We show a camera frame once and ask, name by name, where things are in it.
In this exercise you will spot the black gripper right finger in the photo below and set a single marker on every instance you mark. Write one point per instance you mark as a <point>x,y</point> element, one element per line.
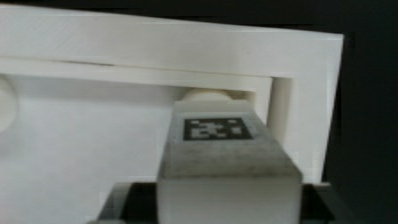
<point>323,210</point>

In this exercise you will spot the white table leg with tag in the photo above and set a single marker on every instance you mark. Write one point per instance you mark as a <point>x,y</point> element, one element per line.
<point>229,182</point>

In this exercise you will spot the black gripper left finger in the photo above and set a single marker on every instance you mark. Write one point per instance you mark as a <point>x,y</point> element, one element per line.
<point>130,205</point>

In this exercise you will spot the white square tabletop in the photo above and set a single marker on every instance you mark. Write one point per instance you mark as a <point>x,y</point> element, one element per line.
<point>96,68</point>

